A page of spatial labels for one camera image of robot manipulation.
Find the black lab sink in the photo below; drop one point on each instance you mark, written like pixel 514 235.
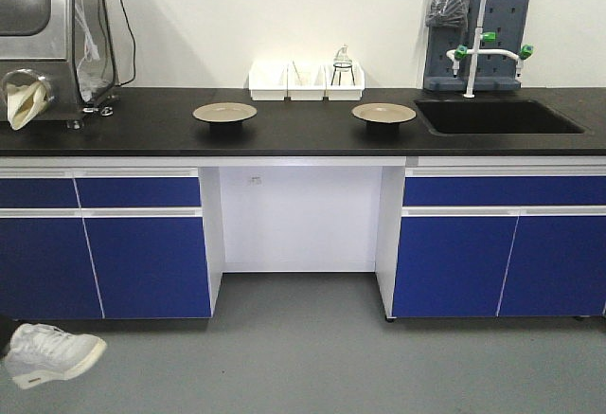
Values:
pixel 495 117

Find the left white plastic bin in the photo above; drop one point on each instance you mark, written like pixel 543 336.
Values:
pixel 267 80

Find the stainless steel glove box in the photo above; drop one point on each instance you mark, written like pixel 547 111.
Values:
pixel 66 44

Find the black wire tripod stand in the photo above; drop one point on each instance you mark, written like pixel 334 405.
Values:
pixel 342 74

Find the glass flask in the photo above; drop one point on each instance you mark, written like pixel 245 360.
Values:
pixel 341 58

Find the cream rubber glove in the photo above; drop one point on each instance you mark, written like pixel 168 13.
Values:
pixel 25 102

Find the white sneaker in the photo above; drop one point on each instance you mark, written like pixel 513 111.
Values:
pixel 39 353

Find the grey pegboard drying rack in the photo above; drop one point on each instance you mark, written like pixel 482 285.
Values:
pixel 507 18

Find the white lab faucet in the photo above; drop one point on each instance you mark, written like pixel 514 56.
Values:
pixel 479 36

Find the right white plastic bin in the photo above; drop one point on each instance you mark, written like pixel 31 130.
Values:
pixel 347 93

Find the blue white lab cabinet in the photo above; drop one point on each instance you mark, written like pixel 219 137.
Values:
pixel 151 237

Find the middle white plastic bin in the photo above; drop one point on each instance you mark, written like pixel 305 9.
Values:
pixel 313 75

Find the beige circular plate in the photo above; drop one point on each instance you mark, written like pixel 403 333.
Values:
pixel 225 118
pixel 383 119

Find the white plastic bin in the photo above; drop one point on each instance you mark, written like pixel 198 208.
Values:
pixel 313 75
pixel 267 80
pixel 347 93

